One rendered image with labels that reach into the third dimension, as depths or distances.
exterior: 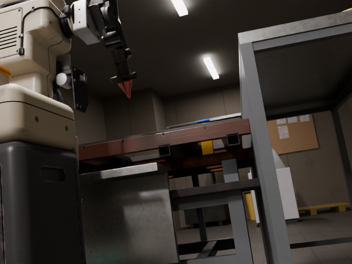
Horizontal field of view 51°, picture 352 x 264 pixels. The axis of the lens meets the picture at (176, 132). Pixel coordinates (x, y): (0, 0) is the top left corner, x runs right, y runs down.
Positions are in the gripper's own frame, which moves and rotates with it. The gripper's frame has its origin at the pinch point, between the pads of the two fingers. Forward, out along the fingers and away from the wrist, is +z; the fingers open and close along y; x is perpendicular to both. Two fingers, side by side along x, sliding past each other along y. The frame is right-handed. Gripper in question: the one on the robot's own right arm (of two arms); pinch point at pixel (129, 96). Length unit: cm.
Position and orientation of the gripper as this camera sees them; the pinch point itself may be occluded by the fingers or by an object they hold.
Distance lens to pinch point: 159.9
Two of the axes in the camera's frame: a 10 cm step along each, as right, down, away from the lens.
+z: 2.2, 9.4, 2.5
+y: -9.6, 1.7, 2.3
